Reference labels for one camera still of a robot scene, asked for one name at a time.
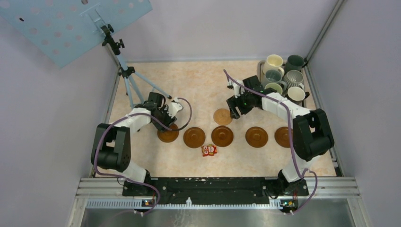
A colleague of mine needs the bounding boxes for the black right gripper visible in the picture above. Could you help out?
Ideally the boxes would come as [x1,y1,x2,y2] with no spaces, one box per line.
[227,89,254,119]

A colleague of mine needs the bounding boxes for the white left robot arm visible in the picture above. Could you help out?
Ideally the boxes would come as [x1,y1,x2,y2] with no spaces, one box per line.
[91,92,183,195]

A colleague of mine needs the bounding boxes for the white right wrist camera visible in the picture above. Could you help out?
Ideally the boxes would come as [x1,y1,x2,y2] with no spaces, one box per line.
[227,79,245,98]

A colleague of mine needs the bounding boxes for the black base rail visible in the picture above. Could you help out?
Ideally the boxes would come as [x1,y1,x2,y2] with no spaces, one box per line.
[122,177,309,197]

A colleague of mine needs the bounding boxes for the light green mug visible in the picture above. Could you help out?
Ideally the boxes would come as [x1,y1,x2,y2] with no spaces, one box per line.
[264,81,288,96]

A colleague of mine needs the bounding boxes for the silver metal tray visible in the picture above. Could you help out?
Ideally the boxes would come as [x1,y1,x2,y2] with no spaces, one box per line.
[257,60,307,107]

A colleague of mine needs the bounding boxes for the brown wooden coaster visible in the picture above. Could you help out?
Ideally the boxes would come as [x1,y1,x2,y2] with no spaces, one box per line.
[245,126,269,148]
[183,127,206,148]
[157,131,179,143]
[274,127,290,148]
[211,126,234,147]

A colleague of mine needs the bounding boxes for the cream mug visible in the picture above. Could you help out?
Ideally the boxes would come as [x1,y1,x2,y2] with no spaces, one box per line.
[262,54,285,76]

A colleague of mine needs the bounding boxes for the blue perforated panel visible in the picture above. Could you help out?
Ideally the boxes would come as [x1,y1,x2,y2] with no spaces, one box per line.
[0,0,153,68]

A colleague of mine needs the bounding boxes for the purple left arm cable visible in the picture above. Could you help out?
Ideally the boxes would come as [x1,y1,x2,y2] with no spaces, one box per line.
[93,97,193,216]

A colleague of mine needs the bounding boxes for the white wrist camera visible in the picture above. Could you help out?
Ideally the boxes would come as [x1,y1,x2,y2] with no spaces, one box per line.
[227,79,245,98]
[167,97,183,118]

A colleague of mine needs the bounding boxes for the red owl toy block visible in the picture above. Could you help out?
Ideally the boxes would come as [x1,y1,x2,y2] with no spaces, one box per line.
[201,144,218,157]

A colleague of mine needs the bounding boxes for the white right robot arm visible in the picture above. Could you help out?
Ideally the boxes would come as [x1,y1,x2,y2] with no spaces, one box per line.
[226,74,334,195]

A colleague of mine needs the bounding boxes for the dark green mug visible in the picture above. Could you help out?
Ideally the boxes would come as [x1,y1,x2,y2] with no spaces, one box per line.
[284,54,305,73]

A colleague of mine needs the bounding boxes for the woven rattan coaster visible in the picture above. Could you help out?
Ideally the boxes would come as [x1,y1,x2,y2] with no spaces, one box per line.
[213,108,232,126]

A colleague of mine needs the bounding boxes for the grey ribbed mug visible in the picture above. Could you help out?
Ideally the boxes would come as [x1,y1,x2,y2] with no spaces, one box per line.
[283,70,305,90]

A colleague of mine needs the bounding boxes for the black mug white inside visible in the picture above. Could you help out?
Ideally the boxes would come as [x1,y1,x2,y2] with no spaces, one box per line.
[285,87,310,105]

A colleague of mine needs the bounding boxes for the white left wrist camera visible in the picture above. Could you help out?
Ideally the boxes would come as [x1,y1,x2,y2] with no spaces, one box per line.
[167,97,183,118]

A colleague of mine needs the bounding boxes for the grey blue mug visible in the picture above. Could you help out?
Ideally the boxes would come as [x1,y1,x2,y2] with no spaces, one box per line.
[261,70,285,87]

